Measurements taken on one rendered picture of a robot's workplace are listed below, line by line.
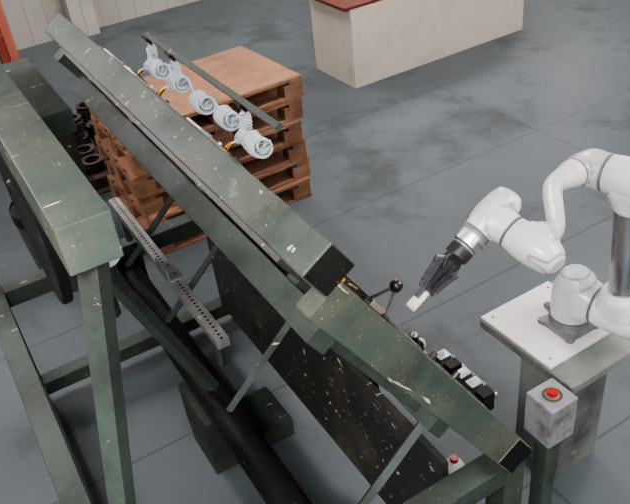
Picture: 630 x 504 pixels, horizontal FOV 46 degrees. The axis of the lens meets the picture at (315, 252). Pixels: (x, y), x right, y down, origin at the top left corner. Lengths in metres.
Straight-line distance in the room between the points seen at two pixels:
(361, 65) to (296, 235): 5.57
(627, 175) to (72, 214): 1.78
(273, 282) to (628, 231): 1.29
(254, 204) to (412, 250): 3.14
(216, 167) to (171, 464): 2.12
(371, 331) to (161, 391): 2.50
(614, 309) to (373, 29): 4.72
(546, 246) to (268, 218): 0.81
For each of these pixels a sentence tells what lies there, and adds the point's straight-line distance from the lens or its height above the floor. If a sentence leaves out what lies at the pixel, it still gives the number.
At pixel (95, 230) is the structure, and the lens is 1.32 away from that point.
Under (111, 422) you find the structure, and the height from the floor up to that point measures 1.73.
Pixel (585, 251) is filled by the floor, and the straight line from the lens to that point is 4.91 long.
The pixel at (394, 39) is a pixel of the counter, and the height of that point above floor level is 0.35.
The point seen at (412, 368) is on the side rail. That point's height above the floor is 1.46.
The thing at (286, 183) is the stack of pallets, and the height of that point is 0.16.
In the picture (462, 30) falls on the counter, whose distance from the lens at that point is 7.84.
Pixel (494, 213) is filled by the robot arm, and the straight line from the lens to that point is 2.17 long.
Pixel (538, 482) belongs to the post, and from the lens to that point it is 2.96.
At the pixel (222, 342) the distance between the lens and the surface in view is 2.80.
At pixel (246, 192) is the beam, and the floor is 1.92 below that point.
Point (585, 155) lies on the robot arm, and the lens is 2.62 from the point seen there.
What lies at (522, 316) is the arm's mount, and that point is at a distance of 3.20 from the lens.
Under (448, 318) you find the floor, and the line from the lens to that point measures 4.33.
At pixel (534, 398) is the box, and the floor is 0.93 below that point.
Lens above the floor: 2.83
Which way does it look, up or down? 35 degrees down
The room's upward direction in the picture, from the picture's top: 7 degrees counter-clockwise
